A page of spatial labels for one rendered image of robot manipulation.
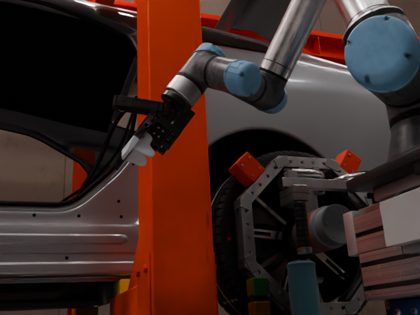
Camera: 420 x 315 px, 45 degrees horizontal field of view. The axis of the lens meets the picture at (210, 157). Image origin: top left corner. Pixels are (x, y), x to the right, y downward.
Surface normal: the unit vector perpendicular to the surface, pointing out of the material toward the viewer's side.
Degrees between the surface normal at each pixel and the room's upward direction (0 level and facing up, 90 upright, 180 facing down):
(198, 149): 90
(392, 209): 90
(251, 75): 120
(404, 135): 72
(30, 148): 90
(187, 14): 90
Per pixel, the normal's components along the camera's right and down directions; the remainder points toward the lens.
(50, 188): 0.35, -0.32
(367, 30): -0.58, -0.11
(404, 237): -0.94, -0.07
